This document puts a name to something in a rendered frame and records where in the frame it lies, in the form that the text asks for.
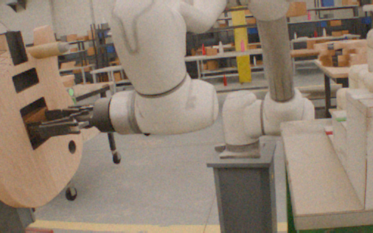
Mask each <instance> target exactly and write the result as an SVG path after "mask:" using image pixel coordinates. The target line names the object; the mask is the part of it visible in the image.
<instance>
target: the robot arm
mask: <svg viewBox="0 0 373 233"><path fill-rule="evenodd" d="M290 1H291V0H194V7H193V6H190V5H188V4H186V3H185V2H183V1H180V0H117V2H116V4H115V5H114V7H113V9H112V11H111V36H112V39H113V42H114V46H115V48H116V51H117V54H118V56H119V59H120V61H121V63H122V64H121V65H122V68H123V70H124V72H125V74H126V75H127V77H128V79H129V80H130V81H131V82H132V84H133V86H134V88H135V90H134V91H124V92H118V93H115V95H114V96H112V97H101V98H99V99H98V100H97V101H96V103H90V104H81V105H69V106H68V108H62V109H60V108H59V109H53V110H47V111H44V112H45V114H46V118H47V120H48V122H44V121H43V120H42V119H41V120H39V121H34V122H26V124H27V128H28V130H29V134H30V136H31V135H38V134H40V135H41V138H49V137H55V136H65V135H71V134H74V135H79V134H81V130H80V129H84V128H85V129H89V128H93V127H96V128H97V129H98V130H99V131H100V132H102V133H110V132H117V133H119V134H121V135H131V134H143V133H152V134H155V135H176V134H183V133H190V132H195V131H198V130H200V129H202V128H207V127H209V126H210V125H213V124H214V122H215V120H216V117H217V113H218V112H219V103H218V102H217V95H216V91H215V87H214V86H213V85H211V84H209V83H205V82H203V81H201V80H190V76H189V75H188V74H187V71H186V68H185V64H184V56H185V54H186V30H187V31H189V32H193V33H197V34H200V33H204V32H206V31H208V30H209V29H211V28H212V27H213V25H214V24H215V22H216V20H217V19H218V18H219V16H220V15H221V13H222V12H223V11H224V10H225V9H228V8H231V7H237V6H247V8H248V9H249V10H250V12H251V14H252V16H253V17H255V19H256V22H257V30H259V39H260V43H261V48H262V57H263V60H264V62H265V71H266V76H267V81H268V90H269V92H268V93H267V94H266V95H265V100H258V99H257V98H256V95H255V94H253V93H252V92H249V91H236V92H232V93H230V94H228V96H227V97H226V100H225V102H224V104H223V132H224V136H225V141H226V142H225V143H223V144H220V145H215V151H219V152H223V153H221V154H220V155H219V157H220V159H260V158H261V153H262V149H263V148H264V146H265V142H261V141H260V140H259V138H260V137H261V136H281V126H280V124H281V122H297V121H307V120H308V119H314V116H315V110H314V105H313V104H312V103H311V102H310V101H309V100H308V99H306V98H302V97H301V93H300V92H299V90H297V89H296V88H294V86H293V70H292V62H291V55H290V42H289V34H288V30H287V18H286V12H287V10H288V8H289V5H290ZM74 120H75V121H74Z"/></svg>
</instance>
